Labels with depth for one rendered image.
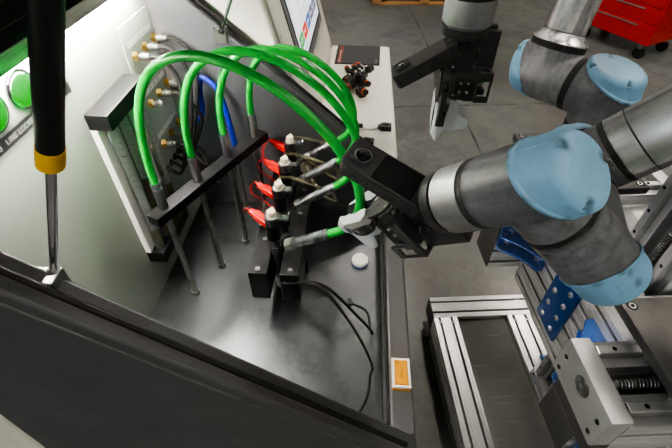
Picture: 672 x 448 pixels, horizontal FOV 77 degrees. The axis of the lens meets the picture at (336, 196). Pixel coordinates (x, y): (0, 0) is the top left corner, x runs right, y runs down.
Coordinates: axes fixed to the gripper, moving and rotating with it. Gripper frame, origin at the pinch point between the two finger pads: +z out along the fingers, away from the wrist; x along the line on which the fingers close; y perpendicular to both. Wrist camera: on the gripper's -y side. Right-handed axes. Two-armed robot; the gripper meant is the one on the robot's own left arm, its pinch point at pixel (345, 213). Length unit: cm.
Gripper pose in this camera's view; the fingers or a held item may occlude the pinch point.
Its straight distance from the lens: 63.7
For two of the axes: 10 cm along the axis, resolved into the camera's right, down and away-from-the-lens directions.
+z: -4.9, 1.8, 8.5
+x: 5.3, -7.1, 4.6
